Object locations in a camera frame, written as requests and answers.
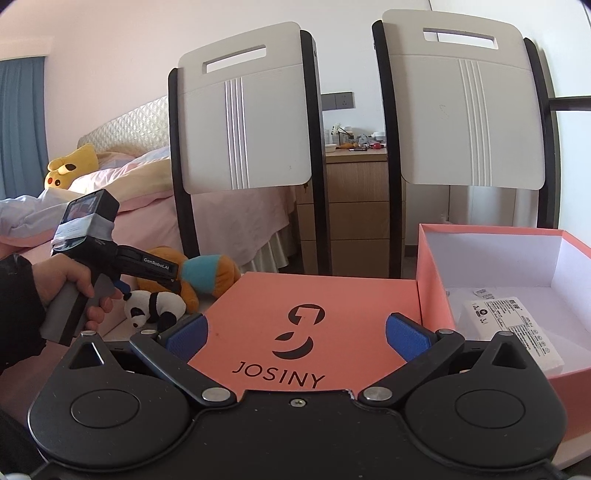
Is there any panda plush toy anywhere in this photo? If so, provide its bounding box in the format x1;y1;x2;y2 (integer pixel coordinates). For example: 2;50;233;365
123;290;186;332

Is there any white packet with label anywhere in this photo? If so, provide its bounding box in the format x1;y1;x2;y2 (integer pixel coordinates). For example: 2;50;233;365
458;297;565;374

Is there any brown bear plush toy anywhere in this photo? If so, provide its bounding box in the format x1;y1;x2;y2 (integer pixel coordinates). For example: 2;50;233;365
136;246;242;314

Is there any pink shoe box lid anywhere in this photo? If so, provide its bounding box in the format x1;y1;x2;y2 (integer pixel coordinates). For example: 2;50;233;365
189;272;421;396

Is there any black sleeve left forearm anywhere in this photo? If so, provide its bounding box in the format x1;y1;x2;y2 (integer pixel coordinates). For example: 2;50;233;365
0;255;46;372

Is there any person's left hand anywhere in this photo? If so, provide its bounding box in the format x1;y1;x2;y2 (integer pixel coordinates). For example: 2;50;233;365
32;254;122;331

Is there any pastel quilt on bed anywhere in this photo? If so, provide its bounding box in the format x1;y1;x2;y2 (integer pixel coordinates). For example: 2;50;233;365
1;147;172;251

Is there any pink shoe box base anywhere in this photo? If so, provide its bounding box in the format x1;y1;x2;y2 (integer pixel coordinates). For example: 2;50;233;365
416;224;590;467

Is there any yellow pikachu plush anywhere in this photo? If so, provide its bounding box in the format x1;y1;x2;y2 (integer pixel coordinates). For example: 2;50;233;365
44;143;99;190

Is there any blue curtain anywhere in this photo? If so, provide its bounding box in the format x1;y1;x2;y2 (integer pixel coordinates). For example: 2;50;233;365
0;57;48;199

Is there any beige quilted headboard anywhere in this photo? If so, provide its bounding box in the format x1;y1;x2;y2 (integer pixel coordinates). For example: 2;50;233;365
77;96;169;157

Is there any pink bed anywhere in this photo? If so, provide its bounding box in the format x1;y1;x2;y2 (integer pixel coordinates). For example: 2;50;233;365
1;147;296;272

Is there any wooden drawer cabinet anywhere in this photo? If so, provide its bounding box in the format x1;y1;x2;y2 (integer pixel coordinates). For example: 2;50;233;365
294;149;408;279

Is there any left white black chair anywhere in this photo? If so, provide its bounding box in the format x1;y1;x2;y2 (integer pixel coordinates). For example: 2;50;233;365
168;22;332;275

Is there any white black chair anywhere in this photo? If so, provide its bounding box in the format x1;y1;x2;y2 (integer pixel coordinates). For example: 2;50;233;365
372;9;559;278
168;22;332;275

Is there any right white black chair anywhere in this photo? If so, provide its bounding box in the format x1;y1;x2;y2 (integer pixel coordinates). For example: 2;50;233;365
372;9;559;278

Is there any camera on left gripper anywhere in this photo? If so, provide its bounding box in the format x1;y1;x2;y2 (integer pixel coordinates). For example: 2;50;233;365
51;189;120;251

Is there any grey wall socket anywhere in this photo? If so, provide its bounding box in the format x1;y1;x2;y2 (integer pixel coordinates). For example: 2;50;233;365
321;92;355;111

